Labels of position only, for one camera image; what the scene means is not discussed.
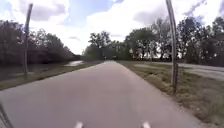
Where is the reddish grey asphalt path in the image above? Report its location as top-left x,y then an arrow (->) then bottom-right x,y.
0,60 -> 214,128

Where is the strip of water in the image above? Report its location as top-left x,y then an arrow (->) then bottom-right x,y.
64,60 -> 85,67

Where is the row of leafy trees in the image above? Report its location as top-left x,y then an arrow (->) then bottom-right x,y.
81,14 -> 224,67

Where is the tall grey pole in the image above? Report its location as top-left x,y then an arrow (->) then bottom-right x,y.
165,0 -> 180,89

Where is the row of dark trees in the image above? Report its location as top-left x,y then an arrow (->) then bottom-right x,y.
0,19 -> 83,66

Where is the grass verge with bare patches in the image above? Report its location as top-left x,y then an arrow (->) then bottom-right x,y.
0,60 -> 105,92

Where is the robot's own right part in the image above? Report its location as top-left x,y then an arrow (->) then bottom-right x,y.
141,121 -> 152,128

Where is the thin grey pole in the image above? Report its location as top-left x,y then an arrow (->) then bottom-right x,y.
21,3 -> 34,78

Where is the dry grass verge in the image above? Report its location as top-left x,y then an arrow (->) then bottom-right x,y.
117,60 -> 224,128

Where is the grey asphalt road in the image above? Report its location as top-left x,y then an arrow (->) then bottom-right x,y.
133,61 -> 224,83

